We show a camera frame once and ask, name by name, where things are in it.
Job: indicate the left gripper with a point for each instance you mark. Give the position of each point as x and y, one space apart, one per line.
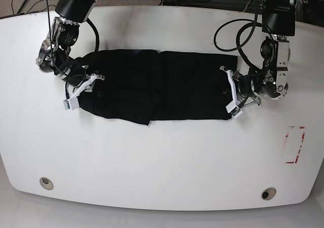
241 88

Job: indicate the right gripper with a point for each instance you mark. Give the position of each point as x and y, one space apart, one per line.
77 74

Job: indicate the black t-shirt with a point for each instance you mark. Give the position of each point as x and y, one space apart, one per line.
141 86

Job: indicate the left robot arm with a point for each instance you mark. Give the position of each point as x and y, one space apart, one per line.
278 21

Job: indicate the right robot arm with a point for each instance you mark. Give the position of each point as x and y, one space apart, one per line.
63 34

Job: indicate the red tape rectangle marking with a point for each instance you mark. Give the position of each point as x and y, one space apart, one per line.
293 143

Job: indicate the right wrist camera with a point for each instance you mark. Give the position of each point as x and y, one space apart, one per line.
71 104

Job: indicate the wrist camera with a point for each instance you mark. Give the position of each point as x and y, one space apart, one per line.
233 109
71 104

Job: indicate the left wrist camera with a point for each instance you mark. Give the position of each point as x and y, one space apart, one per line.
233 109

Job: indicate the left table cable grommet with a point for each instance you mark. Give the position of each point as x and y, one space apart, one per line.
46 183

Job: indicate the table cable grommet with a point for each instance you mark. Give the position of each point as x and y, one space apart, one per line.
46 183
268 194

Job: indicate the right table cable grommet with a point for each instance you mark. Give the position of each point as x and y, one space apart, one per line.
268 194

